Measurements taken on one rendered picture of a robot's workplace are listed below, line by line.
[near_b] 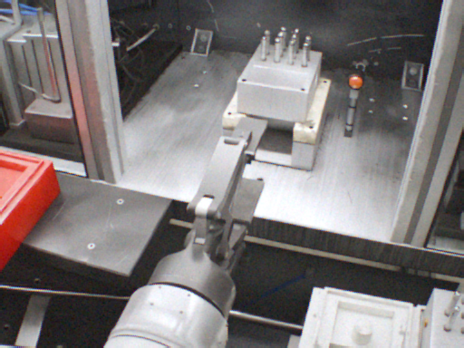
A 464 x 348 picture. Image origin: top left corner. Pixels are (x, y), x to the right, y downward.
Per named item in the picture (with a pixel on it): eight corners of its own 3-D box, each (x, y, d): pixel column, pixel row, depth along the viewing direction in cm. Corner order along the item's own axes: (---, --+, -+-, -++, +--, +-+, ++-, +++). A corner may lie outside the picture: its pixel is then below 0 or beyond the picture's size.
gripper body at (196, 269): (225, 349, 45) (253, 273, 51) (223, 294, 39) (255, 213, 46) (148, 327, 46) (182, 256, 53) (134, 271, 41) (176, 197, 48)
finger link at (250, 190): (249, 221, 57) (249, 226, 57) (265, 181, 62) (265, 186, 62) (223, 216, 57) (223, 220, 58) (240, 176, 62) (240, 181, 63)
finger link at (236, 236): (226, 266, 47) (224, 280, 47) (254, 227, 57) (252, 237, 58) (186, 257, 48) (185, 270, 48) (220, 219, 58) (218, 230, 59)
